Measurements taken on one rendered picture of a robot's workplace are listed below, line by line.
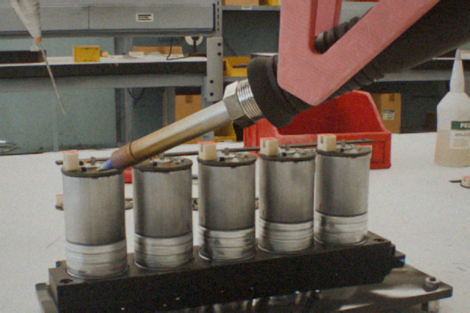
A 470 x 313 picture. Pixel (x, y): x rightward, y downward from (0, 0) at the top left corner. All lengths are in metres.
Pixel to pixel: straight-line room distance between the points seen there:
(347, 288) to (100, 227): 0.10
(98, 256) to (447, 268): 0.17
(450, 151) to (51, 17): 2.01
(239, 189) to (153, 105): 4.46
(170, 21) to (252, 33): 2.39
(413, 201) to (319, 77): 0.29
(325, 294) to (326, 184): 0.05
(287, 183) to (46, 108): 4.37
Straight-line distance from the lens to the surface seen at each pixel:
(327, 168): 0.31
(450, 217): 0.45
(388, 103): 4.94
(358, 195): 0.31
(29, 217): 0.45
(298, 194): 0.30
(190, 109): 4.37
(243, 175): 0.28
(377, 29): 0.20
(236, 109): 0.23
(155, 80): 2.62
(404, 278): 0.31
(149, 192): 0.28
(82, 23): 2.51
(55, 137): 4.67
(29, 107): 4.64
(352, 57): 0.21
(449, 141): 0.62
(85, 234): 0.27
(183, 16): 2.58
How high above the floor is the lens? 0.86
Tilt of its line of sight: 10 degrees down
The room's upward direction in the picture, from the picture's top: straight up
